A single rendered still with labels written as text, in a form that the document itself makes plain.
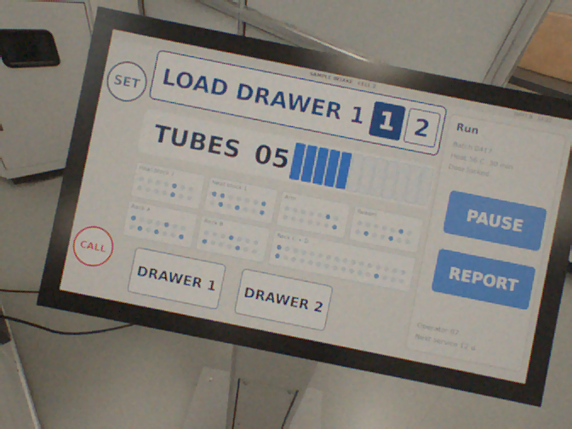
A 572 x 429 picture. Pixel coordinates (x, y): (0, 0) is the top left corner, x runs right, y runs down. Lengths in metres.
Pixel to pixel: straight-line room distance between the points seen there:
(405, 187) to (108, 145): 0.30
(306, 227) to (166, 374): 1.14
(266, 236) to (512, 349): 0.27
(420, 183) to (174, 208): 0.25
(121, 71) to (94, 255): 0.19
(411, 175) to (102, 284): 0.33
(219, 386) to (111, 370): 0.40
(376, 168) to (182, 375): 1.19
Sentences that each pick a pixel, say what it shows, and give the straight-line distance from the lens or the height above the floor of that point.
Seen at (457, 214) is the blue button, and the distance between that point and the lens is 0.37.
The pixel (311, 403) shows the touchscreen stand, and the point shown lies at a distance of 1.35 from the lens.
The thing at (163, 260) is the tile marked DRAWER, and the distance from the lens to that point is 0.35.
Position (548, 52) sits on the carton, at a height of 1.01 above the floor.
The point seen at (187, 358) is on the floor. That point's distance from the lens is 1.42.
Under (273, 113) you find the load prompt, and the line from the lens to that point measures 0.34.
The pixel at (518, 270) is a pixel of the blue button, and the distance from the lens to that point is 0.41.
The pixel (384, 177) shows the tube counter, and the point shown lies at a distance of 0.34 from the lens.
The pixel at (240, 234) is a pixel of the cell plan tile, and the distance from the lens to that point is 0.33.
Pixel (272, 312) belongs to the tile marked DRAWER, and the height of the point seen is 0.99.
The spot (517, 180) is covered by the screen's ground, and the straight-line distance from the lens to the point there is 0.40.
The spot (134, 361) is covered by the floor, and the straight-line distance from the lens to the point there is 1.45.
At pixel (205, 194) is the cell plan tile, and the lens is 0.34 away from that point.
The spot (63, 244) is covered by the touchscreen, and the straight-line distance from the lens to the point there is 0.40.
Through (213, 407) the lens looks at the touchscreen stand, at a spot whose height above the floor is 0.04.
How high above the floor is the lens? 1.28
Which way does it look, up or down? 39 degrees down
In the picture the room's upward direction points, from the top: 11 degrees clockwise
